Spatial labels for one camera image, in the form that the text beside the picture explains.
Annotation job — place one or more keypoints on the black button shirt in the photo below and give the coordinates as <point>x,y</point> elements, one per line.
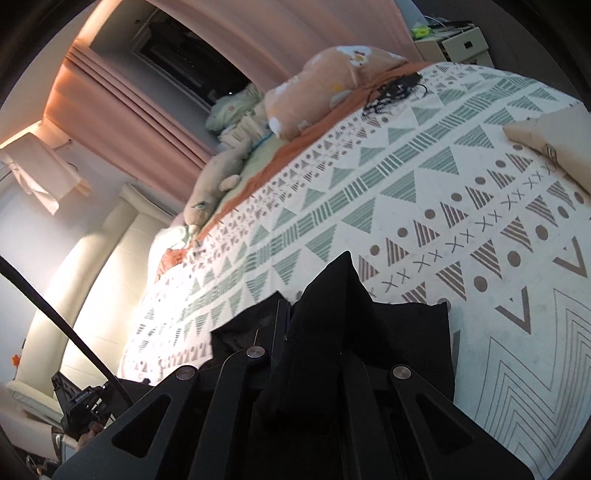
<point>354,390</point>

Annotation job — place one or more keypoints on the person left hand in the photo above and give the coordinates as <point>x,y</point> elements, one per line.
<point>94,430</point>

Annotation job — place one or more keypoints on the cream padded headboard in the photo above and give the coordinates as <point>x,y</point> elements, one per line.
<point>97,286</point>

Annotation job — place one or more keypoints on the beige shark plush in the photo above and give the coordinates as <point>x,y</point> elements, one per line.
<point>221,174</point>

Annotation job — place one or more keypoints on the pink curtain left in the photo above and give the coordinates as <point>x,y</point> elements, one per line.
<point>101,109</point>

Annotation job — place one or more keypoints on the pink curtain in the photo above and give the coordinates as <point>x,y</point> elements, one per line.
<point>270,41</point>
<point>101,109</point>

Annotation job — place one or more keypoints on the crumpled light bedding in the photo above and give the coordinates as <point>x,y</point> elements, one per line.
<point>238,117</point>

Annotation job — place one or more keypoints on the pink plush pillow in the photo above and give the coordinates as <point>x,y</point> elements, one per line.
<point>325,81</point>

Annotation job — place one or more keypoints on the patterned bed quilt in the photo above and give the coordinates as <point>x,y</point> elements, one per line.
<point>435,204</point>

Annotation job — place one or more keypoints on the pink curtain right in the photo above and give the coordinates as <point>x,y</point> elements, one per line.
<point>270,41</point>

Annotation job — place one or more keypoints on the cream bedside cabinet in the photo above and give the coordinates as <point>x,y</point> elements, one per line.
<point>456,42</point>

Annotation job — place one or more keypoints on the folded beige blanket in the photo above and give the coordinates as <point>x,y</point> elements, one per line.
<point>563,137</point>

